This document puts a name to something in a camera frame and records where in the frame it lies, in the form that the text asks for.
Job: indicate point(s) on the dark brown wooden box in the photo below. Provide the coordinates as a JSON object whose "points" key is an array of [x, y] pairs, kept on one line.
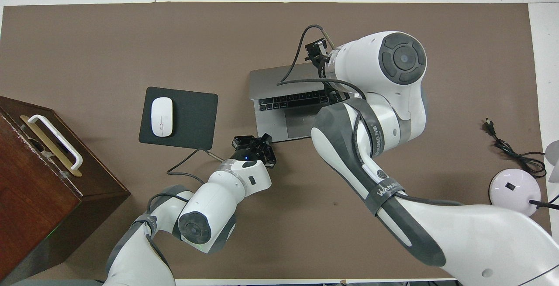
{"points": [[26, 198]]}

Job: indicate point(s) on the black mouse pad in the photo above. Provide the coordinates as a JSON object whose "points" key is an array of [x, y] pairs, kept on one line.
{"points": [[192, 111]]}

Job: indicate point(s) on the white computer mouse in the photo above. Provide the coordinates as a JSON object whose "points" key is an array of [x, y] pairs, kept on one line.
{"points": [[162, 118]]}

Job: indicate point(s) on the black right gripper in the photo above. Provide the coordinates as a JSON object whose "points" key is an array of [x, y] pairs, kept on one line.
{"points": [[325, 65]]}

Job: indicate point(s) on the white desk lamp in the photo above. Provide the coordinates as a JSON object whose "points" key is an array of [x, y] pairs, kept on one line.
{"points": [[511, 190]]}

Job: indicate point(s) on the silver grey laptop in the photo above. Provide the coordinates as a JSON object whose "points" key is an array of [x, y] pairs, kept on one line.
{"points": [[279, 124]]}

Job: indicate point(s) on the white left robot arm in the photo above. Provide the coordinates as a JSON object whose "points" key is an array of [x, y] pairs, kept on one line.
{"points": [[209, 209]]}

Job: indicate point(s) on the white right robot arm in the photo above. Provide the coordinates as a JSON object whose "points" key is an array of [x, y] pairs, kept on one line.
{"points": [[458, 233]]}

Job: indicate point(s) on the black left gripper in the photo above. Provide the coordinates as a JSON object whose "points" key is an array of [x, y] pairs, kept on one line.
{"points": [[249, 153]]}

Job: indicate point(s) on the brown table mat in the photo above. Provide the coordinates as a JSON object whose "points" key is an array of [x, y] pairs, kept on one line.
{"points": [[131, 32]]}

